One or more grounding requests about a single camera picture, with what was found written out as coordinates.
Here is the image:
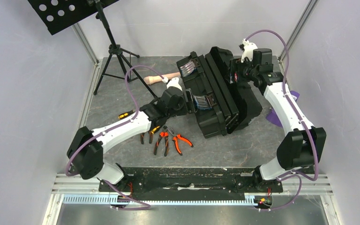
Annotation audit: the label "black plastic toolbox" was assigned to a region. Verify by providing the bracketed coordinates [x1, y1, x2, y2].
[176, 46, 263, 138]

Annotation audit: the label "orange black combination pliers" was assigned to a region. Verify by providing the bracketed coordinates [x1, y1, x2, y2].
[153, 130, 170, 157]

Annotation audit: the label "orange cutting pliers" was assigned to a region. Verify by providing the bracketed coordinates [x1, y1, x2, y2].
[166, 127, 194, 156]

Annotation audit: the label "orange black needle-nose pliers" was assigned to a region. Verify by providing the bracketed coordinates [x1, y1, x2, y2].
[140, 131, 155, 145]

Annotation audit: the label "yellow black screwdriver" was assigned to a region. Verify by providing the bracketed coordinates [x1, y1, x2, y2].
[150, 126, 161, 135]
[118, 109, 142, 120]

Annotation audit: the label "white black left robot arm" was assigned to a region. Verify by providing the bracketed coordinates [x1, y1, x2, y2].
[66, 86, 186, 191]

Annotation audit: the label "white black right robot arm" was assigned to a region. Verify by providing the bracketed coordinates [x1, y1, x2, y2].
[176, 47, 326, 191]

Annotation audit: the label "purple plastic scraper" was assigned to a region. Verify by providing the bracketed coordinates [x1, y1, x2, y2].
[266, 90, 300, 128]

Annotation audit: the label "black tripod music stand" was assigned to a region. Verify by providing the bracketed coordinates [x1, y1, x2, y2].
[28, 0, 157, 98]

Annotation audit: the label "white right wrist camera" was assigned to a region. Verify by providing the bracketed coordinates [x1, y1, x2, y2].
[240, 39, 258, 63]

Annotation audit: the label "beige wooden handle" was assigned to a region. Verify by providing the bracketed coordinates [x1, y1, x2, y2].
[143, 72, 180, 85]

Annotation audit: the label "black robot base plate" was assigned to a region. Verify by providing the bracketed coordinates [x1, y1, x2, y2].
[116, 167, 283, 201]

